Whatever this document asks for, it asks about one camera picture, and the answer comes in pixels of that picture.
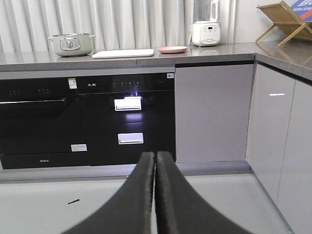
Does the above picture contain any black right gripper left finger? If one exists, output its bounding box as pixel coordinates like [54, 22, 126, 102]
[64, 152, 155, 234]

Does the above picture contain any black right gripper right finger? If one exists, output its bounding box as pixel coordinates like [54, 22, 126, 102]
[155, 151, 249, 234]

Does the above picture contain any white bear print tray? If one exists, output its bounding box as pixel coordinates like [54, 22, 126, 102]
[92, 49, 154, 59]

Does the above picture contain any pink round plate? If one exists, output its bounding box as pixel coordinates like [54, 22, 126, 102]
[157, 46, 188, 54]

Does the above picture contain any black drawer disinfection cabinet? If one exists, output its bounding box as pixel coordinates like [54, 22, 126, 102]
[77, 73, 176, 166]

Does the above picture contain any grey corner cabinet door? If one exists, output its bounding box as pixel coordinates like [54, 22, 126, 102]
[247, 64, 312, 234]

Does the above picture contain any black built-in oven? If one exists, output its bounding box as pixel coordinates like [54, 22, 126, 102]
[0, 78, 88, 169]

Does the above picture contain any pale green electric cooking pot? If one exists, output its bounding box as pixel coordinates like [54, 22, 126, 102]
[47, 33, 95, 57]

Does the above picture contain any grey pleated curtain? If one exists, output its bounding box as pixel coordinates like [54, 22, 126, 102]
[0, 0, 297, 54]

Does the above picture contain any wooden dish rack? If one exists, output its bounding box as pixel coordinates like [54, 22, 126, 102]
[255, 0, 312, 47]

